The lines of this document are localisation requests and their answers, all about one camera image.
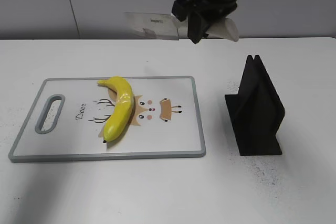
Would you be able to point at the white deer cutting board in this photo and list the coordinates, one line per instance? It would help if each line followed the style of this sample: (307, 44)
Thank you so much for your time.
(65, 122)

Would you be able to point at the black knife stand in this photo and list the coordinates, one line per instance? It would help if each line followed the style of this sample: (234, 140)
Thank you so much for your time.
(256, 111)

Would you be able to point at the white handled kitchen knife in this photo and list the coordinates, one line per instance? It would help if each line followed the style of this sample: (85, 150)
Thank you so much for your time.
(168, 27)

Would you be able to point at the yellow plastic banana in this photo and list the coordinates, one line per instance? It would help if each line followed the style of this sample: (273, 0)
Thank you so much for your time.
(124, 104)

